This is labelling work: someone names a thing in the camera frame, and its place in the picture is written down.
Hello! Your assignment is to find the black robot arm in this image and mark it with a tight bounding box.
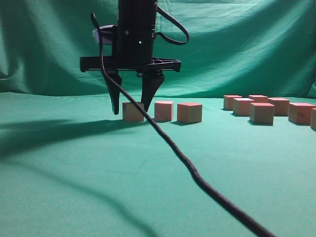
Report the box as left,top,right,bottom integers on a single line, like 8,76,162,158
80,0,190,115

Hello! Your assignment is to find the black braided cable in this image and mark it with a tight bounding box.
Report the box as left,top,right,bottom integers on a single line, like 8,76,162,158
90,12,277,237

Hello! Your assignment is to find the pink cube column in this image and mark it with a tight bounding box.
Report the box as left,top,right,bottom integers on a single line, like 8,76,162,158
177,102,202,123
122,102,145,122
288,103,316,125
155,101,174,121
223,95,242,111
268,97,290,116
233,98,254,116
249,103,275,125
248,95,268,103

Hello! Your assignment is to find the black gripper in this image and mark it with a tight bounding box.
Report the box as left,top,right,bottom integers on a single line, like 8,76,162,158
80,25,181,115

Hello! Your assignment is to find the black looped cable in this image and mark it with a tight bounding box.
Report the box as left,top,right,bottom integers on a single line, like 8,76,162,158
155,5,191,46

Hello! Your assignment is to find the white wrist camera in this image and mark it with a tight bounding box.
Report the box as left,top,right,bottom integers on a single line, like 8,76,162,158
92,25,116,45

